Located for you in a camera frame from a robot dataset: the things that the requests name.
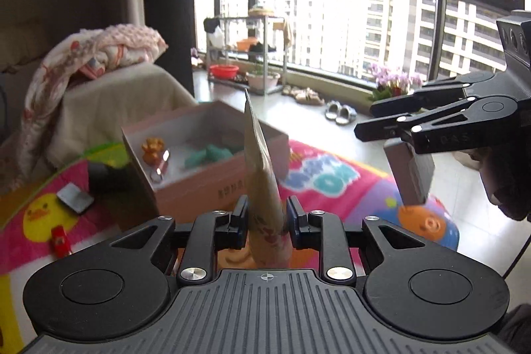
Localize metal rack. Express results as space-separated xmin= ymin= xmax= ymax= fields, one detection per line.
xmin=204 ymin=15 xmax=291 ymax=95

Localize red basin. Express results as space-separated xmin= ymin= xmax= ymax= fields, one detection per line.
xmin=208 ymin=64 xmax=240 ymax=80

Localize beige printed card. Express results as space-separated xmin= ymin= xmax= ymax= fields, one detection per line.
xmin=243 ymin=89 xmax=293 ymax=269

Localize black cable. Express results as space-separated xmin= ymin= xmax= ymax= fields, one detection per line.
xmin=503 ymin=227 xmax=531 ymax=280

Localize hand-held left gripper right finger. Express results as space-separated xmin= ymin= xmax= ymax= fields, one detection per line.
xmin=286 ymin=195 xmax=451 ymax=288

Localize white hub with plug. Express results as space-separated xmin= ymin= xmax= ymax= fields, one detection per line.
xmin=383 ymin=138 xmax=436 ymax=206

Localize teal plastic crank handle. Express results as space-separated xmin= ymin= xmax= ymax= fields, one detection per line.
xmin=183 ymin=144 xmax=245 ymax=171

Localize pink flowers in pot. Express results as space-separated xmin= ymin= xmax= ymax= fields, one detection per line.
xmin=368 ymin=63 xmax=424 ymax=103

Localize small red toy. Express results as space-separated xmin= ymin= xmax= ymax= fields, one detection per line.
xmin=50 ymin=226 xmax=73 ymax=257

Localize beige sofa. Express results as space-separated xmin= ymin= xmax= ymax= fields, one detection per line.
xmin=0 ymin=61 xmax=200 ymax=189

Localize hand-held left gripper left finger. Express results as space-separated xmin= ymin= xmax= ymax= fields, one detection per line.
xmin=109 ymin=194 xmax=252 ymax=289

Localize colourful cartoon play mat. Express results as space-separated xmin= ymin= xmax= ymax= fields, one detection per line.
xmin=0 ymin=138 xmax=461 ymax=354

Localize white plant pot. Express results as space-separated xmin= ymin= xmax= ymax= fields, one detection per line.
xmin=247 ymin=71 xmax=281 ymax=94

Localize pink cardboard box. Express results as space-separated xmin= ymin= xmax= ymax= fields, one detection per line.
xmin=109 ymin=100 xmax=290 ymax=232

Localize dark curtain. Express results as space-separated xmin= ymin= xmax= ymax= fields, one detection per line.
xmin=141 ymin=0 xmax=195 ymax=100

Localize person's right hand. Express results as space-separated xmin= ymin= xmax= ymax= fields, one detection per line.
xmin=468 ymin=140 xmax=531 ymax=222

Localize black wedge-shaped object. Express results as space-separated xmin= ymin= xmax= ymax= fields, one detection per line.
xmin=86 ymin=161 xmax=135 ymax=199

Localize red tube with silver caps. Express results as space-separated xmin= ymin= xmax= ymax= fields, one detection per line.
xmin=150 ymin=149 xmax=171 ymax=184

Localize floral pink blanket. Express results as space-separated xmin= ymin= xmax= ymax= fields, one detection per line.
xmin=19 ymin=24 xmax=169 ymax=172

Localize white charger plug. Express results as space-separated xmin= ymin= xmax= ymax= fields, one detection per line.
xmin=56 ymin=184 xmax=95 ymax=216

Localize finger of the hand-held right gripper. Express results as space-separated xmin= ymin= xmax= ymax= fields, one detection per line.
xmin=368 ymin=71 xmax=512 ymax=118
xmin=354 ymin=96 xmax=521 ymax=156

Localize brown teddy bear plush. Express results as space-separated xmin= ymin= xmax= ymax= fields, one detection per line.
xmin=141 ymin=137 xmax=163 ymax=165

